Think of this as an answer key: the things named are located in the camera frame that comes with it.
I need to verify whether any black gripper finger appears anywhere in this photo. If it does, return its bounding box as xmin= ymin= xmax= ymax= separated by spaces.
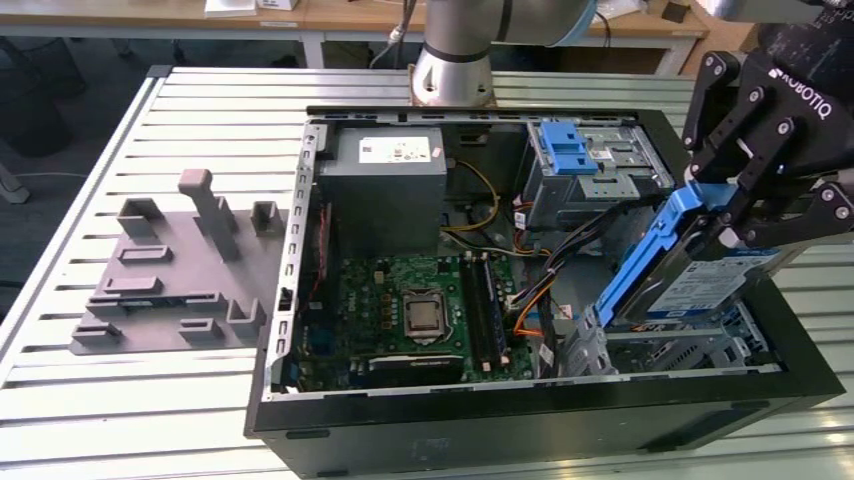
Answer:
xmin=718 ymin=118 xmax=854 ymax=249
xmin=679 ymin=51 xmax=770 ymax=188

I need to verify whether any hard disk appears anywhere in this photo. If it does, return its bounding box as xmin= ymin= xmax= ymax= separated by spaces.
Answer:
xmin=595 ymin=181 xmax=783 ymax=332

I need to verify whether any metal disk bay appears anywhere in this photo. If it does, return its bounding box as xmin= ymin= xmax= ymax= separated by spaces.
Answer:
xmin=576 ymin=304 xmax=768 ymax=376

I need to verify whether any wooden cabinet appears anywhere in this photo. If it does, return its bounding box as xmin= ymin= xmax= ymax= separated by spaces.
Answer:
xmin=679 ymin=19 xmax=766 ymax=76

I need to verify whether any clear plastic bag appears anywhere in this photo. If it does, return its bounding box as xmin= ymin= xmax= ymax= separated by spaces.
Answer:
xmin=596 ymin=0 xmax=652 ymax=16

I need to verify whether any blue drive latch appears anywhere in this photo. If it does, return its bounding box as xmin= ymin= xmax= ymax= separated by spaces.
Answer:
xmin=540 ymin=121 xmax=596 ymax=176

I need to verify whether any grey metal drive cage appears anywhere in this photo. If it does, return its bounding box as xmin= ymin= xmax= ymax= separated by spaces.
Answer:
xmin=521 ymin=119 xmax=675 ymax=232

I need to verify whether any RAM stick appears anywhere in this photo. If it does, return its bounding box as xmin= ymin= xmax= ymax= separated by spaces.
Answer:
xmin=480 ymin=257 xmax=513 ymax=369

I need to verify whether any black RAM slot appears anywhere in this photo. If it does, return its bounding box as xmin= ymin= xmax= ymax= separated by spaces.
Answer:
xmin=461 ymin=253 xmax=492 ymax=369

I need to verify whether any grey power supply unit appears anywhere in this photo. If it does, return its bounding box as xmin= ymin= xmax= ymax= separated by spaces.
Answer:
xmin=315 ymin=125 xmax=449 ymax=257

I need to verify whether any CPU socket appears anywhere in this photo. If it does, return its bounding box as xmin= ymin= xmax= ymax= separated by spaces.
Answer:
xmin=397 ymin=287 xmax=452 ymax=347

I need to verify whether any silver CPU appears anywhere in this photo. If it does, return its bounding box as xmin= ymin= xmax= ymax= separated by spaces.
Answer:
xmin=404 ymin=299 xmax=443 ymax=337

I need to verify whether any black graphics card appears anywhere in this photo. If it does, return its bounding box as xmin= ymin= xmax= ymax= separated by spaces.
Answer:
xmin=364 ymin=353 xmax=467 ymax=387

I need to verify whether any black PC case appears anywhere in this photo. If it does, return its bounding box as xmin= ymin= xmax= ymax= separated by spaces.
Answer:
xmin=243 ymin=104 xmax=847 ymax=479

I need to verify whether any green motherboard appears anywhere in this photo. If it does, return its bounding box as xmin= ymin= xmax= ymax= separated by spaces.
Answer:
xmin=292 ymin=252 xmax=541 ymax=391

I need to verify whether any wooden desk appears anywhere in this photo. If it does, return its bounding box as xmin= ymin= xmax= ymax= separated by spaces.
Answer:
xmin=0 ymin=0 xmax=710 ymax=76

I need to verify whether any grey parts rack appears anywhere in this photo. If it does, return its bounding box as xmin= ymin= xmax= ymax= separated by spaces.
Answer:
xmin=69 ymin=168 xmax=295 ymax=357

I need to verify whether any grey metal desk foot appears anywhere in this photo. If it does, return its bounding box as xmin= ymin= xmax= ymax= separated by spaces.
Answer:
xmin=0 ymin=159 xmax=32 ymax=204

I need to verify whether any black cable bundle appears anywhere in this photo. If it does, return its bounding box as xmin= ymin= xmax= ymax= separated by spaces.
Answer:
xmin=509 ymin=198 xmax=663 ymax=379

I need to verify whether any yellow black wire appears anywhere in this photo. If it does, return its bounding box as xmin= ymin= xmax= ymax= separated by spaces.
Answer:
xmin=443 ymin=159 xmax=501 ymax=234

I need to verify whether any orange wire bundle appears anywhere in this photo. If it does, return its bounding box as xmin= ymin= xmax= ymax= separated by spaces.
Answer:
xmin=511 ymin=277 xmax=568 ymax=344

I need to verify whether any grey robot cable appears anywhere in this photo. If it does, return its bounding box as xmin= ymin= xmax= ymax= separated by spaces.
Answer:
xmin=369 ymin=0 xmax=420 ymax=69

